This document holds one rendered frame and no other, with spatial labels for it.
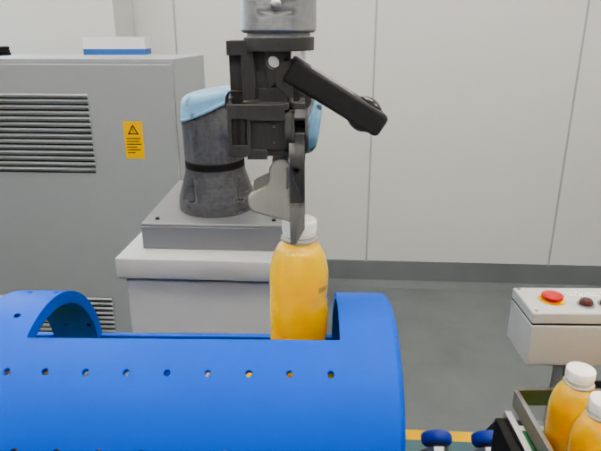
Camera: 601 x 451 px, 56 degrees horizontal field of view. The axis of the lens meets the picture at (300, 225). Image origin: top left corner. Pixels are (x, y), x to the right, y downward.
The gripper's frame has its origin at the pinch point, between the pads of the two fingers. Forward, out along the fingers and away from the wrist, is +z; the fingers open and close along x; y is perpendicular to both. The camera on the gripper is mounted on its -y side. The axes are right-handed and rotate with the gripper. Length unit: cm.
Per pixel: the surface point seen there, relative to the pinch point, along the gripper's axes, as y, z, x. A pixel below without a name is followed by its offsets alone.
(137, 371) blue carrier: 16.9, 12.8, 9.5
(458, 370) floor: -73, 136, -173
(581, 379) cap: -38.5, 25.0, -7.1
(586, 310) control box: -47, 24, -25
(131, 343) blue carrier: 18.2, 11.0, 6.8
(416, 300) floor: -66, 137, -249
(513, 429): -27.3, 28.1, -0.6
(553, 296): -42, 22, -27
